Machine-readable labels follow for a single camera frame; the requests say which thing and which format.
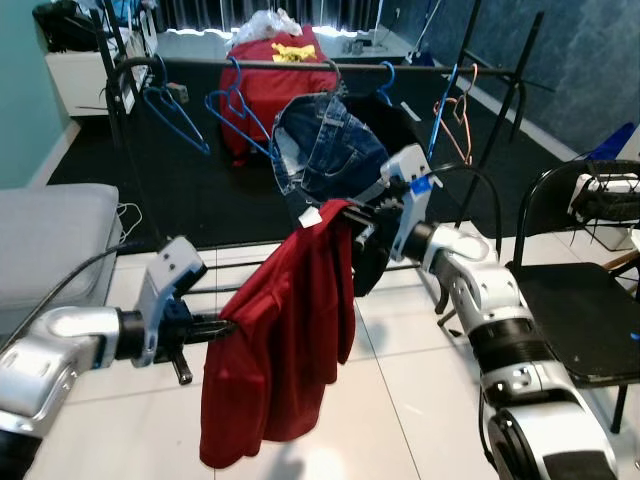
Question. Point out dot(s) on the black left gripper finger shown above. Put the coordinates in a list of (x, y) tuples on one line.
[(212, 321), (212, 334)]

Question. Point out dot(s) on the red fleece garment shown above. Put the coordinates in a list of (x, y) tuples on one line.
[(280, 340)]

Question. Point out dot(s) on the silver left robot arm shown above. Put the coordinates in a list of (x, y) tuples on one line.
[(60, 340)]

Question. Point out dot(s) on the orange clothes hanger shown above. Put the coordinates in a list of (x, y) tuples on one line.
[(462, 130)]

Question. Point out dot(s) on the blue denim garment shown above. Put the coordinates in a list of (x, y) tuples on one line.
[(330, 150)]

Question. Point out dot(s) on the grey cushioned ottoman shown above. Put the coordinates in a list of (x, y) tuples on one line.
[(55, 240)]

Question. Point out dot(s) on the red cover with yellow print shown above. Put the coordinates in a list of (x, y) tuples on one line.
[(265, 90)]

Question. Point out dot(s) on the black metal clothes rack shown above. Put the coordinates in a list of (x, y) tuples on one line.
[(300, 65)]

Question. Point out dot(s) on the black folding chair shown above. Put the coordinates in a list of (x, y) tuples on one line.
[(580, 310)]

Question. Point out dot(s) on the crumpled clear plastic bag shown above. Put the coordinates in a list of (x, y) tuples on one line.
[(265, 25)]

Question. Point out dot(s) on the white low cabinet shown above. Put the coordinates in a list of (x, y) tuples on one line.
[(85, 85)]

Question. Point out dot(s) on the black backpack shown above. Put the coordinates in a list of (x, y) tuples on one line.
[(65, 25)]

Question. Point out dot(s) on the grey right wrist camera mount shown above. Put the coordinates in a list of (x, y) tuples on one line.
[(410, 200)]

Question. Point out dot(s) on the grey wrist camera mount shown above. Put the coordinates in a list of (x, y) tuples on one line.
[(175, 265), (410, 200)]

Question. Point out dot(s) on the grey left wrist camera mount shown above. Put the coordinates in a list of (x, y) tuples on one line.
[(175, 265)]

